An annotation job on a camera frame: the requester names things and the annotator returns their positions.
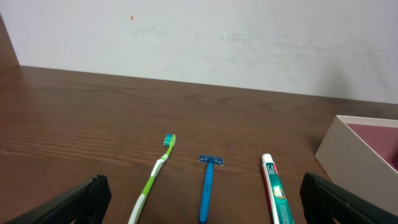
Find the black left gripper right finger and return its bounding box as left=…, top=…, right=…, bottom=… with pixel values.
left=300, top=172, right=397, bottom=224

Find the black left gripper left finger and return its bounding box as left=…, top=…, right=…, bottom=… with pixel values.
left=6, top=175, right=112, bottom=224

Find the teal white toothpaste tube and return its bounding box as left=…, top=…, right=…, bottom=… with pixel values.
left=261, top=154, right=295, bottom=224

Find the white box pink interior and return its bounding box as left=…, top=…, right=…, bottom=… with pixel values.
left=315, top=115, right=397, bottom=215

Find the green white toothbrush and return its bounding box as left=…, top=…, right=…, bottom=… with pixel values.
left=128, top=134, right=176, bottom=224

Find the blue disposable razor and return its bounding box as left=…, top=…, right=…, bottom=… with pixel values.
left=198, top=154, right=224, bottom=224

